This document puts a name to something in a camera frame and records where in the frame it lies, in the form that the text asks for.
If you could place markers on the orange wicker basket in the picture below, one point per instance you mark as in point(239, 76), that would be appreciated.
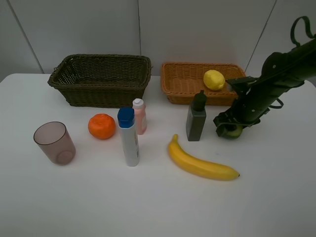
point(180, 81)

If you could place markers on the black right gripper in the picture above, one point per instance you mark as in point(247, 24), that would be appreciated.
point(245, 111)

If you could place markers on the dark green pump bottle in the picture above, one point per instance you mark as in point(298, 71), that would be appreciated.
point(196, 117)

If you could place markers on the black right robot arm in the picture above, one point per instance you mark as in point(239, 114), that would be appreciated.
point(284, 71)

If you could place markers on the white tube blue cap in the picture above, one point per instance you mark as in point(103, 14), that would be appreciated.
point(128, 134)

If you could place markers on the halved avocado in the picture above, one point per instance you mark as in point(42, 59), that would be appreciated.
point(232, 131)

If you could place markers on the dark green wicker basket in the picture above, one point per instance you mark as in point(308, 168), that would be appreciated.
point(101, 80)

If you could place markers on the yellow banana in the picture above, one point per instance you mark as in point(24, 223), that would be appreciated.
point(198, 167)

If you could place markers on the yellow lemon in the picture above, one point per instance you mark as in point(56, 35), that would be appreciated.
point(213, 80)

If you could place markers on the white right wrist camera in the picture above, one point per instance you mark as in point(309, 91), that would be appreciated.
point(240, 85)

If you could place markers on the pink bottle white cap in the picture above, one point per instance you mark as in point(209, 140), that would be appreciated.
point(140, 115)

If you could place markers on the orange mandarin fruit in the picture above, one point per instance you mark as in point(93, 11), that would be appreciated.
point(102, 126)

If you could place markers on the translucent pink plastic cup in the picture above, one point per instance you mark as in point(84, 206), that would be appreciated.
point(56, 143)

